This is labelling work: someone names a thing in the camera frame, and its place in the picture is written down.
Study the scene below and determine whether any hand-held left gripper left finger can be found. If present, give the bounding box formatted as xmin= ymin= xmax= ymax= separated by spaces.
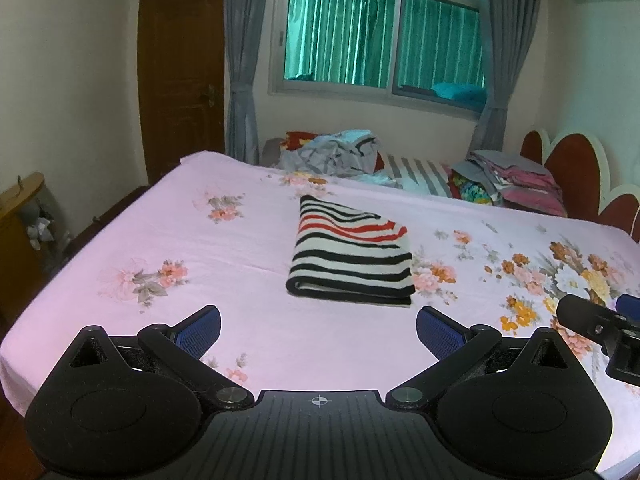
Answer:
xmin=52 ymin=305 xmax=256 ymax=411

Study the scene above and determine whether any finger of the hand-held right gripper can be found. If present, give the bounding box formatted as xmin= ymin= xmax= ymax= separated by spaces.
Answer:
xmin=556 ymin=294 xmax=640 ymax=387
xmin=616 ymin=294 xmax=640 ymax=322

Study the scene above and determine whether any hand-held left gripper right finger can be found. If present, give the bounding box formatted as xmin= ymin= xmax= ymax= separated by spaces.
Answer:
xmin=385 ymin=305 xmax=586 ymax=411

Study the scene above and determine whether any striped knit sweater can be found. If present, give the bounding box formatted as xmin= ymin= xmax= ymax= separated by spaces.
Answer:
xmin=285 ymin=194 xmax=417 ymax=308

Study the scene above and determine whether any stack of folded pink clothes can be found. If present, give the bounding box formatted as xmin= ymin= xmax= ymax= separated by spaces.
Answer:
xmin=450 ymin=149 xmax=568 ymax=218

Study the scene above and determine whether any pile of crumpled clothes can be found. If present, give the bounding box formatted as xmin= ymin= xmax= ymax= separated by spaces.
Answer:
xmin=272 ymin=129 xmax=383 ymax=177

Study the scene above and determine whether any pink floral bed sheet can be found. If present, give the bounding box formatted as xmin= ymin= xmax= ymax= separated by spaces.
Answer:
xmin=0 ymin=150 xmax=640 ymax=476

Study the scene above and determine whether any red and white headboard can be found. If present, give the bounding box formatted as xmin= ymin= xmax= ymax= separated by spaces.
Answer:
xmin=520 ymin=129 xmax=640 ymax=243

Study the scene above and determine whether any grey white striped cloth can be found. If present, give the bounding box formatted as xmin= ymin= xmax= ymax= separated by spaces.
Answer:
xmin=380 ymin=152 xmax=453 ymax=196

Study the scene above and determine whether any wooden cabinet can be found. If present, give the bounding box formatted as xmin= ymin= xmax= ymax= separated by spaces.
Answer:
xmin=0 ymin=172 xmax=51 ymax=311

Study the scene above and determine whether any red pillow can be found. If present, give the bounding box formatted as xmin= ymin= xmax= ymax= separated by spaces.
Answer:
xmin=285 ymin=131 xmax=317 ymax=151

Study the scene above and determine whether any teal cloth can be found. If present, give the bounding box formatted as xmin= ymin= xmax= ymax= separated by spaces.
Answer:
xmin=431 ymin=82 xmax=488 ymax=111

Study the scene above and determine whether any grey curtain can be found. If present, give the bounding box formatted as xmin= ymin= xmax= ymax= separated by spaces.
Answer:
xmin=470 ymin=0 xmax=538 ymax=153
xmin=224 ymin=0 xmax=288 ymax=165

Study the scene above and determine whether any brown wooden door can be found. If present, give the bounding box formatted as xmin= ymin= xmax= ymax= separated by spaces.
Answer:
xmin=137 ymin=0 xmax=226 ymax=186

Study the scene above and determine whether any window with green glass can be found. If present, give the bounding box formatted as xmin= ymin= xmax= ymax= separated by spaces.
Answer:
xmin=270 ymin=0 xmax=493 ymax=121

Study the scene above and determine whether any wooden bed frame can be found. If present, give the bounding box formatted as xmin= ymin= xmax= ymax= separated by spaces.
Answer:
xmin=62 ymin=185 xmax=151 ymax=261

